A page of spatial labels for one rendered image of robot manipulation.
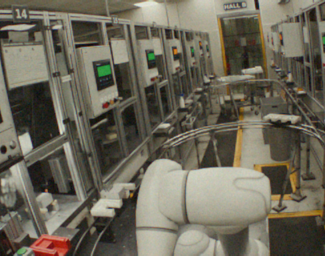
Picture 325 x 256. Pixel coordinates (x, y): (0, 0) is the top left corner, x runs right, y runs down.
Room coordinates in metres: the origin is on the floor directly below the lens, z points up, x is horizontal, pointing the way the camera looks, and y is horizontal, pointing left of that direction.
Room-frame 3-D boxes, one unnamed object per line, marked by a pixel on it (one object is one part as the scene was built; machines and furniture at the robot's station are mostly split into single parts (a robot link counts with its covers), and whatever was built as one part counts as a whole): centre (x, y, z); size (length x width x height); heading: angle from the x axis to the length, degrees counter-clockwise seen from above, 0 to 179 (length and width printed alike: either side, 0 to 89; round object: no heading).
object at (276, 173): (3.07, -1.30, 0.01); 1.00 x 0.55 x 0.01; 161
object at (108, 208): (1.62, 0.35, 0.84); 0.36 x 0.14 x 0.10; 161
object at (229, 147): (5.65, -1.38, 0.01); 5.85 x 0.59 x 0.01; 161
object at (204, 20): (9.78, -0.51, 1.65); 3.78 x 0.08 x 3.30; 71
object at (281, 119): (2.74, -1.25, 0.84); 0.37 x 0.14 x 0.10; 39
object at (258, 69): (7.54, -2.68, 0.48); 0.84 x 0.58 x 0.97; 169
